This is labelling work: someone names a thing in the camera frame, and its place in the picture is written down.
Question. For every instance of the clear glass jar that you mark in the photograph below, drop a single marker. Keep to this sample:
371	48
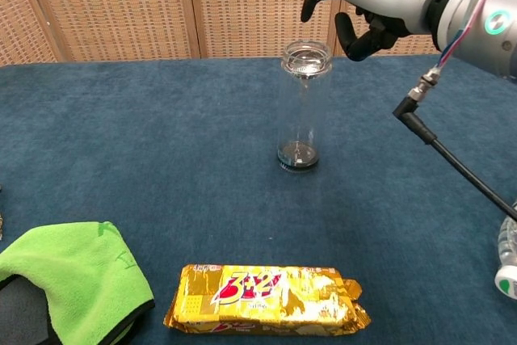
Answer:
299	119

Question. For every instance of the woven bamboo folding screen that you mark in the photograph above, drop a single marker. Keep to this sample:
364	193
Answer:
121	5

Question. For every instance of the blue table mat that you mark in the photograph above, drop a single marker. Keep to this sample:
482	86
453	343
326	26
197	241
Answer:
161	139

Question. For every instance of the clear plastic water bottle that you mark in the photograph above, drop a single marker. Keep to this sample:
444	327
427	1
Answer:
509	256

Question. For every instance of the gold biscuit packet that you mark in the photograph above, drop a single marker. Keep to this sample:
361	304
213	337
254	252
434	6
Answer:
262	304

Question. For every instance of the green cloth with black trim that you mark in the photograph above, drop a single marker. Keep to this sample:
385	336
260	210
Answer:
81	272

